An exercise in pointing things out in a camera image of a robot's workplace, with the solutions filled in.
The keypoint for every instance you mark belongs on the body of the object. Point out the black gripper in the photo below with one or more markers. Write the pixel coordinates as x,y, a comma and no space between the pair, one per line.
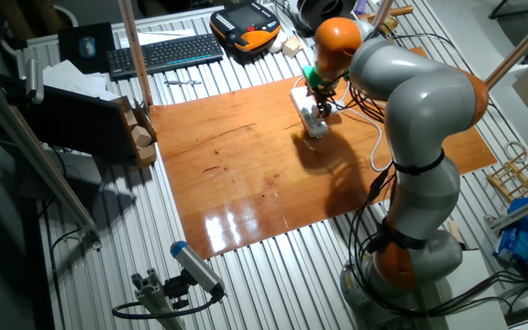
322,94

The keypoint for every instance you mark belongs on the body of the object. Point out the white bulb holder with bulb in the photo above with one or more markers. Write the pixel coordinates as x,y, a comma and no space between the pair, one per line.
314,111

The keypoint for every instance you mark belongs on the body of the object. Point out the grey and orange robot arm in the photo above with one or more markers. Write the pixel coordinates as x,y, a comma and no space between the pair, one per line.
424,110

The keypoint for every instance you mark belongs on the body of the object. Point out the white power strip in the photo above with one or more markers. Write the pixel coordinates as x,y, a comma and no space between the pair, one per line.
312,129

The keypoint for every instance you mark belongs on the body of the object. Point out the small wooden cube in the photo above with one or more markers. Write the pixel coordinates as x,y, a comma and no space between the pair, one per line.
292,47

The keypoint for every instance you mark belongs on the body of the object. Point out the white rounded object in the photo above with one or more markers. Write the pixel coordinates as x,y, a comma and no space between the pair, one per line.
277,42

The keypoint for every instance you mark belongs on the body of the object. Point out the black filament spool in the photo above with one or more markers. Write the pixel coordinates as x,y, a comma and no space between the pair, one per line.
326,10

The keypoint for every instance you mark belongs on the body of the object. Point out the orange and black teach pendant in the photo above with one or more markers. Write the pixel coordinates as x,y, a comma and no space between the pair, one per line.
245,27

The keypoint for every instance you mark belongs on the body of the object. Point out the wooden board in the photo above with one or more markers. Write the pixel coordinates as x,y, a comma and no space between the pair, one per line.
227,183

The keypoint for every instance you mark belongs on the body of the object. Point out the wooden mallet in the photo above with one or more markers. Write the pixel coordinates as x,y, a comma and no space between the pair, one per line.
397,11

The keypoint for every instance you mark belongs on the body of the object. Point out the silver pen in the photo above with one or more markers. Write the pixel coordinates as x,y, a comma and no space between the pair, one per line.
181,83

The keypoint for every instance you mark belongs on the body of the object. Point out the black keyboard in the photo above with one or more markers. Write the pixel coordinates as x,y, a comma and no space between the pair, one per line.
165,54

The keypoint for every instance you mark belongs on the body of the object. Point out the wooden block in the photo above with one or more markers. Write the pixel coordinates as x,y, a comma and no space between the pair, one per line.
141,136
130,118
146,155

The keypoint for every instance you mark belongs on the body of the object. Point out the wooden rack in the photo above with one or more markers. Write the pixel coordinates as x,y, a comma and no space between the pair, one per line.
516,176

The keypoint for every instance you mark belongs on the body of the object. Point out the grey computer mouse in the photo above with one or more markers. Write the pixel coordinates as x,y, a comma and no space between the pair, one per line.
87,47

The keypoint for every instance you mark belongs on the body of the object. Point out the black monitor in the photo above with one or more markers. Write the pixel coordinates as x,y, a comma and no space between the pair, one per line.
71,124

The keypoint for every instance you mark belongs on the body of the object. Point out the white paper stack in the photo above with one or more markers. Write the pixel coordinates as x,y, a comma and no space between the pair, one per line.
71,80

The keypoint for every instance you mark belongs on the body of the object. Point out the black mouse pad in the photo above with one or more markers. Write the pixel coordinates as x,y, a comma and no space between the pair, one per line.
69,55

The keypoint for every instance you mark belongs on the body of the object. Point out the grey metal tripod bar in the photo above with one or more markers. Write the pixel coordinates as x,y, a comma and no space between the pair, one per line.
30,151

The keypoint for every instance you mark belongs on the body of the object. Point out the silver camera with blue end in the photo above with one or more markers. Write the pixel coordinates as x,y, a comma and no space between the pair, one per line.
195,266

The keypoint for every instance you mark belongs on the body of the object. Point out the aluminium profile post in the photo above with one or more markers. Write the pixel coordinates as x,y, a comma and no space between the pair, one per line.
154,298

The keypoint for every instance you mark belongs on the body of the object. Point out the silver side camera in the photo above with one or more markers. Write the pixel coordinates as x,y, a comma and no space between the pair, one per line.
34,80

